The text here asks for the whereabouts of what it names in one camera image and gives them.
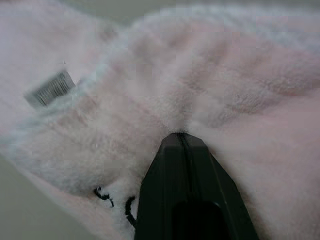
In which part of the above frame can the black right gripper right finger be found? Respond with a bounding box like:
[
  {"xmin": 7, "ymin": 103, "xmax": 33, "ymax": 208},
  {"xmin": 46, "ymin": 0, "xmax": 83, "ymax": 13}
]
[{"xmin": 180, "ymin": 133, "xmax": 260, "ymax": 240}]

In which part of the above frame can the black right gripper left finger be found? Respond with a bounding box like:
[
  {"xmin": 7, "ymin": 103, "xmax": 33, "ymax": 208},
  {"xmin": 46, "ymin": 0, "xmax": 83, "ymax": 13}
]
[{"xmin": 134, "ymin": 132, "xmax": 188, "ymax": 240}]

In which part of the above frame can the grey towel label tag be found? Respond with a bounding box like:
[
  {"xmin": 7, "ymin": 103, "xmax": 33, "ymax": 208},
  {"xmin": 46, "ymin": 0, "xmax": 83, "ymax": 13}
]
[{"xmin": 24, "ymin": 69, "xmax": 77, "ymax": 108}]

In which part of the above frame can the fluffy pink towel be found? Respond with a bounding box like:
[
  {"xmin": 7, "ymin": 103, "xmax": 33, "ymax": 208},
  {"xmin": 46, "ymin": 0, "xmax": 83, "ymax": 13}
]
[{"xmin": 0, "ymin": 0, "xmax": 320, "ymax": 240}]

